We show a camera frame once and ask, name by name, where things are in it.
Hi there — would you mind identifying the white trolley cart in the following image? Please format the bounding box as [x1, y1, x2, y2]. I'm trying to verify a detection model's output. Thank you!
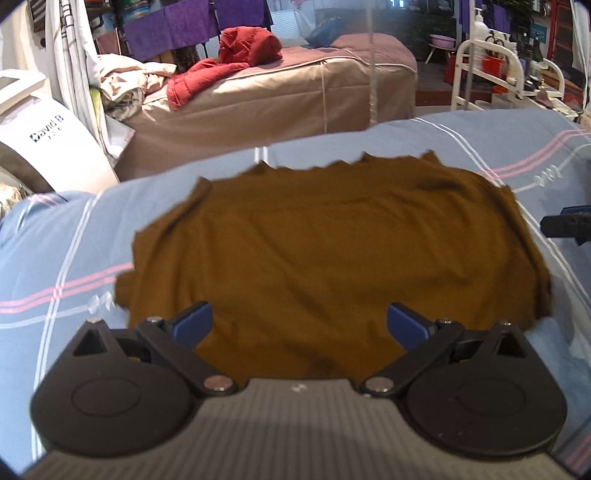
[451, 40, 578, 121]

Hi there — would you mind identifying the red jacket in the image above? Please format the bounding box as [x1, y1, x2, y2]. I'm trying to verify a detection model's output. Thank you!
[166, 26, 283, 110]

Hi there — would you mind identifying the cream crumpled blanket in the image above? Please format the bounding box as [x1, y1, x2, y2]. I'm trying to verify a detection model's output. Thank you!
[97, 54, 177, 121]

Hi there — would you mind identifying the beige massage bed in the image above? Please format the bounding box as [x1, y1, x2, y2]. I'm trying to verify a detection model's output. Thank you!
[115, 33, 418, 181]

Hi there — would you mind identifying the blue striped bed sheet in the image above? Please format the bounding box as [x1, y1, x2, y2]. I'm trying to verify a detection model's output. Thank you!
[1, 109, 590, 472]

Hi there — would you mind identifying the purple cloth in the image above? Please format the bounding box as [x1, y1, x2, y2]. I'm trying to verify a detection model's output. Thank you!
[123, 0, 273, 61]

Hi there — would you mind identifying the white machine device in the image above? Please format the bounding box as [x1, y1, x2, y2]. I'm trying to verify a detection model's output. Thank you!
[1, 69, 118, 193]

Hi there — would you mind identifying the brown knit sweater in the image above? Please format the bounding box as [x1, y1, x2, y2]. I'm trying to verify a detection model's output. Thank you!
[115, 152, 552, 383]

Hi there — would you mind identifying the white pump bottle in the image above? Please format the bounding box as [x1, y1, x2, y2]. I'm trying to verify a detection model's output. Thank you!
[471, 7, 489, 41]

